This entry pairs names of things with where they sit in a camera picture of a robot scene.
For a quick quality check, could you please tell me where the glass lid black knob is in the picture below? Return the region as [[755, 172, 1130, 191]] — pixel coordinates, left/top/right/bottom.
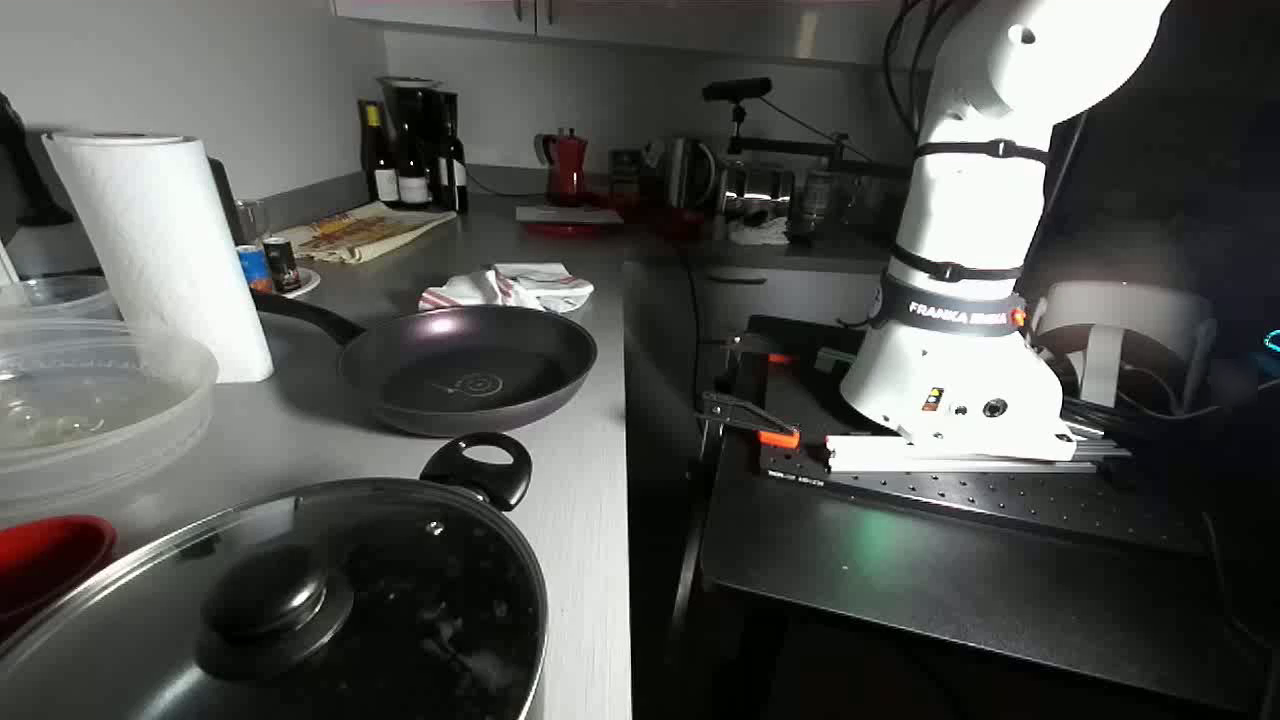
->
[[0, 478, 553, 720]]

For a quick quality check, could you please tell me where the white flat board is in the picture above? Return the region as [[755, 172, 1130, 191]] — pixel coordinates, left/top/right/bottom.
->
[[510, 200, 627, 227]]

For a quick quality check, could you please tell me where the small blue can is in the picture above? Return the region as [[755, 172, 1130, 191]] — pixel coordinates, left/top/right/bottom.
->
[[234, 240, 275, 292]]

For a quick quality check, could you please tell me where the dark frying pan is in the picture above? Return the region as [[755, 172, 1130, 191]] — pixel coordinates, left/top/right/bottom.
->
[[251, 292, 605, 441]]

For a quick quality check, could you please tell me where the black camera on stand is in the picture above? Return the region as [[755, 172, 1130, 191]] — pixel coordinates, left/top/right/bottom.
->
[[699, 71, 781, 152]]

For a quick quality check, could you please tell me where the clear plastic container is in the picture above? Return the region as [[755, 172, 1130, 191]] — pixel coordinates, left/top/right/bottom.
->
[[0, 311, 223, 504]]

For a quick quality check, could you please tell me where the red moka pot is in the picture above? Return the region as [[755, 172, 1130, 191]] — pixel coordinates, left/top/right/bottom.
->
[[530, 125, 594, 209]]

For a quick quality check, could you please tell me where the red cup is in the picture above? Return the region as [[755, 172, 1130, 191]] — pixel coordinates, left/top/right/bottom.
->
[[0, 511, 125, 639]]

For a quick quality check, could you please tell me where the metal kettle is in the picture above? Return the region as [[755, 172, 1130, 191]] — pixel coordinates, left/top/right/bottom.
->
[[656, 134, 723, 220]]

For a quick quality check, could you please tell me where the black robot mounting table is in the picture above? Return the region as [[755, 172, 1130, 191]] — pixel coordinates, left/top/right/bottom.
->
[[696, 311, 1280, 713]]

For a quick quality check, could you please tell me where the white paper towel roll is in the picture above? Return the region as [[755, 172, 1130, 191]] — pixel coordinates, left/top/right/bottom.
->
[[39, 128, 281, 387]]

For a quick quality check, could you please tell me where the black clamp orange handle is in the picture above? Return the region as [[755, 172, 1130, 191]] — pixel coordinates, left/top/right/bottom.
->
[[696, 387, 808, 462]]

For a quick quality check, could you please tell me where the white towel red stripe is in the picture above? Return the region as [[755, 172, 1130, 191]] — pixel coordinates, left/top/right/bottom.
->
[[484, 261, 598, 321], [418, 268, 503, 318]]

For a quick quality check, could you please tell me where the dark wine bottle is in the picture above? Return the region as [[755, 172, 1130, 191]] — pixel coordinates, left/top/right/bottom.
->
[[355, 96, 402, 214], [395, 85, 440, 217], [431, 91, 477, 220]]

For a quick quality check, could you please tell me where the black cooking pot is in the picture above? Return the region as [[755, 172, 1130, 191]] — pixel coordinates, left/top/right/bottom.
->
[[0, 429, 553, 720]]

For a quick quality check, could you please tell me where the small dark can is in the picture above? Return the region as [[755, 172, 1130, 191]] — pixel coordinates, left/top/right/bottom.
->
[[260, 237, 303, 297]]

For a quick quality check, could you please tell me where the small white plate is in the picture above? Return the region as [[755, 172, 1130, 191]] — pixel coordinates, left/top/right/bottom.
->
[[270, 263, 324, 303]]

